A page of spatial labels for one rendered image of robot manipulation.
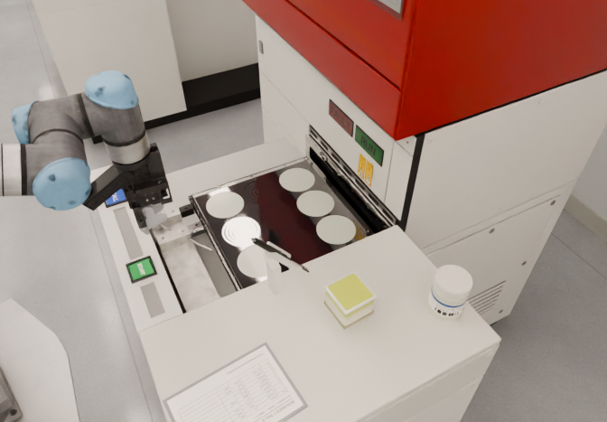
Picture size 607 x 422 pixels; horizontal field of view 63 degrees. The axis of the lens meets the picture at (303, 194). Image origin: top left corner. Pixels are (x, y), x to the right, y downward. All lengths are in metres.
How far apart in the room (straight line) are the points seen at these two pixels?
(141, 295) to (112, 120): 0.40
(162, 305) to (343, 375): 0.40
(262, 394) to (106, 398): 1.25
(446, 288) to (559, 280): 1.61
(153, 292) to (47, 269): 1.52
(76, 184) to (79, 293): 1.71
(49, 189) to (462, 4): 0.72
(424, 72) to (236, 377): 0.65
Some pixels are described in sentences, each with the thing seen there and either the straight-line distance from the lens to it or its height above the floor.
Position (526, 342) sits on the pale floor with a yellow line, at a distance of 2.30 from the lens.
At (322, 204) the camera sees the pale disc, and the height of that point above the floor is 0.90.
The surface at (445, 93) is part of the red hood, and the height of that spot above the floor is 1.31.
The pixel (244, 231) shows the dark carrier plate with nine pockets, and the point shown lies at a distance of 1.26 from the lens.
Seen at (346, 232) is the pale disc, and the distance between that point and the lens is 1.26.
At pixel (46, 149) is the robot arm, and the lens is 0.80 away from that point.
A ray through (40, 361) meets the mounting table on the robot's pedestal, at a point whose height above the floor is 0.82.
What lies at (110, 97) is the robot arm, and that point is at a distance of 0.86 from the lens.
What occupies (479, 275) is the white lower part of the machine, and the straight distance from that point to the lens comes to 1.73.
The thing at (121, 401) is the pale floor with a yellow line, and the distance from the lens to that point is 2.11.
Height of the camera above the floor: 1.83
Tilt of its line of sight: 43 degrees down
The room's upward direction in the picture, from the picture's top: straight up
